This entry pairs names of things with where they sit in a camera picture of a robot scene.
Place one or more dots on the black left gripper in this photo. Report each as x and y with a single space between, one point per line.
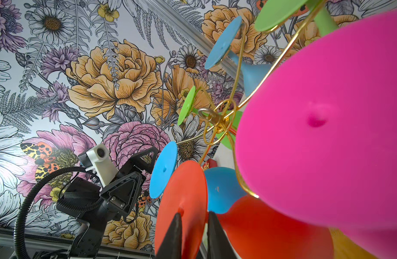
117 199

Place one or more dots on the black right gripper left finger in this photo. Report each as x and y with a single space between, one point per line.
171 247

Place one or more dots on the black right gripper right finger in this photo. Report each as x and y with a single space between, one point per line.
219 246

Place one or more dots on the red wine glass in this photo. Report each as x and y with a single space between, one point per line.
254 230

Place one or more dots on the blue front wine glass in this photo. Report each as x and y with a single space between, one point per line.
223 187

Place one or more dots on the blue wine glass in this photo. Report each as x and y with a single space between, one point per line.
253 75
223 187

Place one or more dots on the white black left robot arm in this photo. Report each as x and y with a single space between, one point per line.
88 241

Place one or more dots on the green left wine glass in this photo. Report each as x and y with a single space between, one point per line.
220 122

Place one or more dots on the green wine glass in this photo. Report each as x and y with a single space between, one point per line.
220 122
275 13

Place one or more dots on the pink wine glass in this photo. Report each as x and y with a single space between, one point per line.
318 140

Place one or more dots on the blue rear wine glass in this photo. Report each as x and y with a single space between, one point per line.
253 75

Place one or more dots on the green rear wine glass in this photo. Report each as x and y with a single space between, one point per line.
275 13

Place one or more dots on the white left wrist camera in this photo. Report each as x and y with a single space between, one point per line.
98 159

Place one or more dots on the gold wire wooden glass rack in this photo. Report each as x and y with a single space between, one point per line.
239 43

